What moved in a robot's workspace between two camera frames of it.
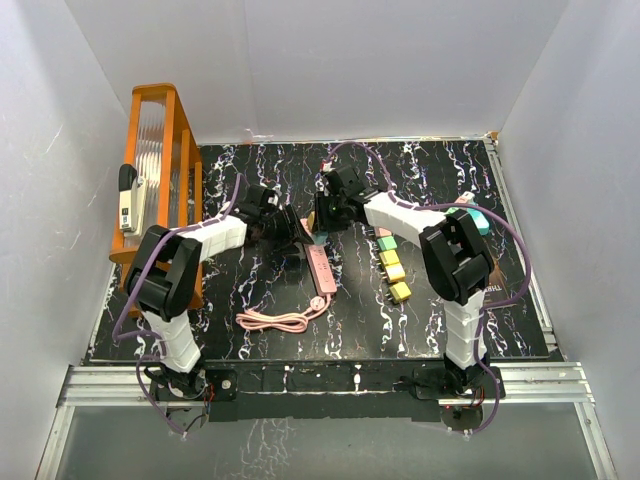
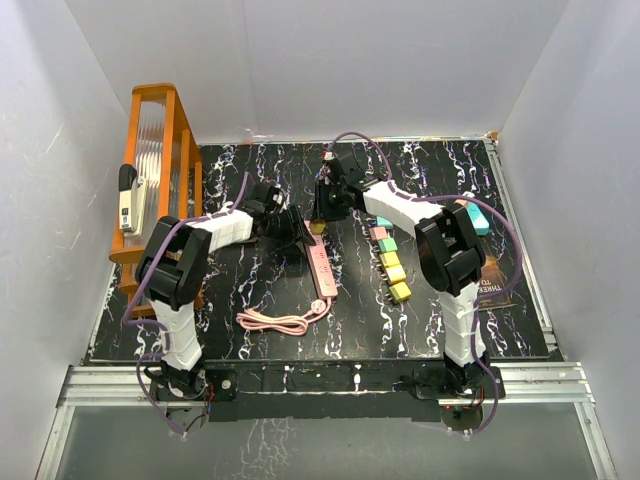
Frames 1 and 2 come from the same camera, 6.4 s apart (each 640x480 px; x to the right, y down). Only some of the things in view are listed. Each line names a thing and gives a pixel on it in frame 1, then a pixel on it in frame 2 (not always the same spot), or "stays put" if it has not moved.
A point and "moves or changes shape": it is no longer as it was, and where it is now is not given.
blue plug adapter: x=320 y=237 moves or changes shape
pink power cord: x=283 y=321 stays put
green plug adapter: x=387 y=243 stays put
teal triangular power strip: x=480 y=220 stays put
